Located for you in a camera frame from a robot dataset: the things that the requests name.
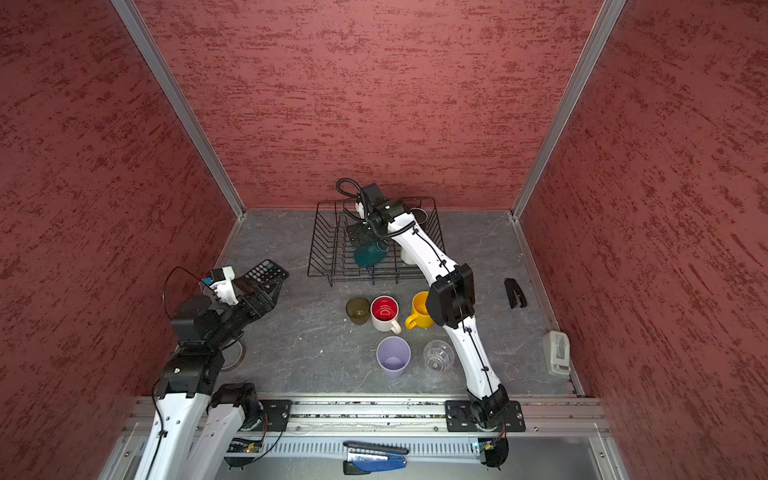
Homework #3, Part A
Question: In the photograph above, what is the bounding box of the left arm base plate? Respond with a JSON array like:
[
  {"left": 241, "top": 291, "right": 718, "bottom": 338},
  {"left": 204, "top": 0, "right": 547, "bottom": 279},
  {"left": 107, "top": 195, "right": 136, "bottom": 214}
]
[{"left": 241, "top": 399, "right": 293, "bottom": 433}]

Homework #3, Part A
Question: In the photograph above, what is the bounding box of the small black stapler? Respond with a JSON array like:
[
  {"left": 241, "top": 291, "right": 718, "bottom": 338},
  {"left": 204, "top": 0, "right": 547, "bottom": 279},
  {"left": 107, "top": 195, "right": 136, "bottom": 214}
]
[{"left": 504, "top": 278, "right": 528, "bottom": 309}]

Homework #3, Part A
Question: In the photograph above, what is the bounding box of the black mug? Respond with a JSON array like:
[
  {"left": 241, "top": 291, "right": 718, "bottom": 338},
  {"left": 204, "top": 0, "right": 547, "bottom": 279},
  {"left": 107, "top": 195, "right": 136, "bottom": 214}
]
[{"left": 410, "top": 207, "right": 429, "bottom": 225}]

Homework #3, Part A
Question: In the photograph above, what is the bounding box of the white plastic device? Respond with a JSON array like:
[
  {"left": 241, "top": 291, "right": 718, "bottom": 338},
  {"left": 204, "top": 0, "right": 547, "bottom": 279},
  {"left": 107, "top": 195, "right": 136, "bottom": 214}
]
[{"left": 542, "top": 331, "right": 571, "bottom": 378}]

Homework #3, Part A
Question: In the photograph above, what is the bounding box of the right circuit board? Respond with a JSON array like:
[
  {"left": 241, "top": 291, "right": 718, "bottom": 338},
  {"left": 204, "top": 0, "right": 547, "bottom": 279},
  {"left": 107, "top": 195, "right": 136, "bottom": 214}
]
[{"left": 478, "top": 438, "right": 509, "bottom": 468}]

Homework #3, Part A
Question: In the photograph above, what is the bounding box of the yellow mug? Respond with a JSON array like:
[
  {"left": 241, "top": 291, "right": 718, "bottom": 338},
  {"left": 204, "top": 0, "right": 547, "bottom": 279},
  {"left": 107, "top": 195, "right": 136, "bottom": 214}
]
[{"left": 405, "top": 291, "right": 434, "bottom": 330}]

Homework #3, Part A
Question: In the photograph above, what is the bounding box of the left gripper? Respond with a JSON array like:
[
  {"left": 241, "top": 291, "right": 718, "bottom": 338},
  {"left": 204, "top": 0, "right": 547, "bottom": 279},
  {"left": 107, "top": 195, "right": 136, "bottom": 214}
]
[{"left": 208, "top": 278, "right": 284, "bottom": 348}]

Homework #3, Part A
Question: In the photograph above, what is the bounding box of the circuit board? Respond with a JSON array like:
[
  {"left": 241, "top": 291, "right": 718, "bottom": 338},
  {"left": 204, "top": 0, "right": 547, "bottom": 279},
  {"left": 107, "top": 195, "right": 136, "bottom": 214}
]
[
  {"left": 478, "top": 438, "right": 509, "bottom": 468},
  {"left": 227, "top": 438, "right": 264, "bottom": 454}
]

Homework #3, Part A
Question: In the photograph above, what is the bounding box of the olive green glass cup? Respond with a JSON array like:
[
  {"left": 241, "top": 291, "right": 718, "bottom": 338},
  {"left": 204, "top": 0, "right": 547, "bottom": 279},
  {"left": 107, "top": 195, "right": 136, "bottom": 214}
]
[{"left": 345, "top": 297, "right": 370, "bottom": 325}]

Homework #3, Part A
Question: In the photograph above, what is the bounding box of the tall white faceted mug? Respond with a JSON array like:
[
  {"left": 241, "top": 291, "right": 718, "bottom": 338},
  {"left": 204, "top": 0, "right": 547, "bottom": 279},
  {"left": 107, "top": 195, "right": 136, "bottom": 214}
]
[{"left": 400, "top": 247, "right": 417, "bottom": 265}]

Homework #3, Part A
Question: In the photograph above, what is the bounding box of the left circuit board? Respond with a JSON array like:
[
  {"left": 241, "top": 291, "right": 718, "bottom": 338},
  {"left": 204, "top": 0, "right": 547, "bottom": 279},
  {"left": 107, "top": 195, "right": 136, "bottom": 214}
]
[{"left": 227, "top": 438, "right": 264, "bottom": 454}]

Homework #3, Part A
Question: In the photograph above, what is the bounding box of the blue black stapler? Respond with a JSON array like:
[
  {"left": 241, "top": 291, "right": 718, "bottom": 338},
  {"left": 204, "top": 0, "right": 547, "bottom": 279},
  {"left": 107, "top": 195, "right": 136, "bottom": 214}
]
[{"left": 342, "top": 440, "right": 410, "bottom": 476}]

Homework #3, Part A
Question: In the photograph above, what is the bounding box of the clear glass cup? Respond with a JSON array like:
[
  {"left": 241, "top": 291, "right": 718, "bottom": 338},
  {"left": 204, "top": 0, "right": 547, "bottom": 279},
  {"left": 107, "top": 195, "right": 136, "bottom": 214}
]
[{"left": 423, "top": 340, "right": 455, "bottom": 373}]

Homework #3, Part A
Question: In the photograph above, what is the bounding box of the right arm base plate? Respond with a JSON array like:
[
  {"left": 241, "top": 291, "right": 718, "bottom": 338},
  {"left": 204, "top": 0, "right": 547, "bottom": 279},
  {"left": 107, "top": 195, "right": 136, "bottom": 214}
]
[{"left": 444, "top": 400, "right": 527, "bottom": 433}]

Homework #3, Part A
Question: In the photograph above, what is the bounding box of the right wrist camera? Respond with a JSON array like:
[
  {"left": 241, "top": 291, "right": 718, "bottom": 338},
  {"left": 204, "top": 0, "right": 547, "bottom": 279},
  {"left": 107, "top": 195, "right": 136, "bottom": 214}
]
[{"left": 356, "top": 183, "right": 388, "bottom": 216}]

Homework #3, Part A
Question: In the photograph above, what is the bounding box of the lavender cup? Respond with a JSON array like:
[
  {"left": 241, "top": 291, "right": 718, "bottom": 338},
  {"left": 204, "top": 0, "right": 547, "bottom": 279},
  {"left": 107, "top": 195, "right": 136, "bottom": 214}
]
[{"left": 376, "top": 336, "right": 412, "bottom": 379}]

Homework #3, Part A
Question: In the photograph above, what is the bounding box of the white mug red inside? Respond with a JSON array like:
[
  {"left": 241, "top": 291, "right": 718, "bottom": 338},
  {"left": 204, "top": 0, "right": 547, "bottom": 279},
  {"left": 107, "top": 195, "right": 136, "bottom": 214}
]
[{"left": 370, "top": 295, "right": 402, "bottom": 335}]

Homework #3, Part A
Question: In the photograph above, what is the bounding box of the black calculator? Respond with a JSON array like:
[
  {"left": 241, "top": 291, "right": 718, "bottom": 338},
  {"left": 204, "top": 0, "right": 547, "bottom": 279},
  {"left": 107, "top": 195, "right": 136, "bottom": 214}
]
[{"left": 233, "top": 259, "right": 289, "bottom": 289}]

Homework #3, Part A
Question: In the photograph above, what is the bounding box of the white cup teal outside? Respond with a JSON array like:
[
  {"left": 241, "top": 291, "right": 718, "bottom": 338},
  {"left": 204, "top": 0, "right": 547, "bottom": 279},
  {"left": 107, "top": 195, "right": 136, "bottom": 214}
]
[{"left": 353, "top": 240, "right": 389, "bottom": 269}]

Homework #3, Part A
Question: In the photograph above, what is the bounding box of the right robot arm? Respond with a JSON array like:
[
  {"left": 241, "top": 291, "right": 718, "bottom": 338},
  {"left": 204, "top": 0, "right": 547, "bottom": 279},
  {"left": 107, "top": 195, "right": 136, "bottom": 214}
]
[{"left": 348, "top": 199, "right": 509, "bottom": 430}]

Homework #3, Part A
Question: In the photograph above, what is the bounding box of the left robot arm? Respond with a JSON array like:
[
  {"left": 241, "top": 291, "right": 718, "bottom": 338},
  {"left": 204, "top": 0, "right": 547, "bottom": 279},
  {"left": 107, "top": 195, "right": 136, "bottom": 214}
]
[{"left": 135, "top": 278, "right": 292, "bottom": 479}]

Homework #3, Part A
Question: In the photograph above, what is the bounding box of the black wire dish rack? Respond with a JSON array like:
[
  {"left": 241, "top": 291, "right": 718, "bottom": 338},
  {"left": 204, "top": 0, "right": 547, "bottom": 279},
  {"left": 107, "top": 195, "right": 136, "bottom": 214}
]
[{"left": 307, "top": 198, "right": 424, "bottom": 285}]

